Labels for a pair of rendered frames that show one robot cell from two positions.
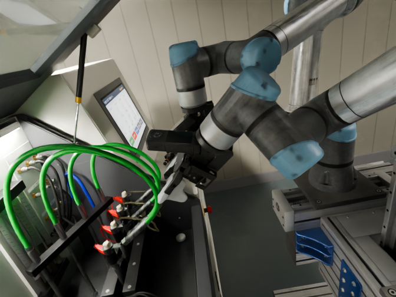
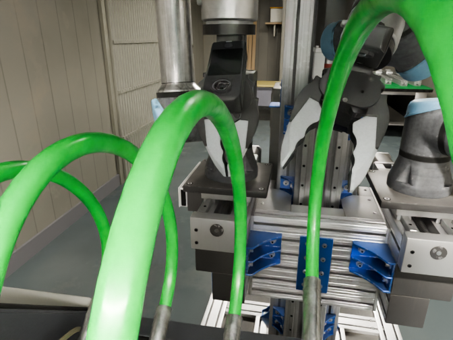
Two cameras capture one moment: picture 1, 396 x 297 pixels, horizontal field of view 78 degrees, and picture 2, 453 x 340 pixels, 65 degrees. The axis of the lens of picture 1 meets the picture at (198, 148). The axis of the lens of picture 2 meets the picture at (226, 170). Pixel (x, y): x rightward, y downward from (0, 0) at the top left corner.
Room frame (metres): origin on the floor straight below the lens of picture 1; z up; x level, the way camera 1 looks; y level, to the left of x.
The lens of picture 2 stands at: (0.56, 0.49, 1.40)
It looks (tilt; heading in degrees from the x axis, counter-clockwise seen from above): 21 degrees down; 279
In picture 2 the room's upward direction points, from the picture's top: straight up
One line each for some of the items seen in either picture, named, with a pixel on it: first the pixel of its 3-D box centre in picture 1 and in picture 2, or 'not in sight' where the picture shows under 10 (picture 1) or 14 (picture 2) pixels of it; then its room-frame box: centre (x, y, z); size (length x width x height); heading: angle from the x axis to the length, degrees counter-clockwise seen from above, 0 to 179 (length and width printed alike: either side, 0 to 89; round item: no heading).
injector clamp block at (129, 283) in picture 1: (135, 261); not in sight; (0.64, 0.30, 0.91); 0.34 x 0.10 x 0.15; 179
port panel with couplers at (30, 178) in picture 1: (42, 187); not in sight; (0.76, 0.56, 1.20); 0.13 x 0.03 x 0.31; 179
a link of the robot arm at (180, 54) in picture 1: (187, 65); not in sight; (0.64, -0.02, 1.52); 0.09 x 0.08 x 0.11; 116
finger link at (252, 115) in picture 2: not in sight; (242, 117); (0.62, 0.01, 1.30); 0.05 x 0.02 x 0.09; 179
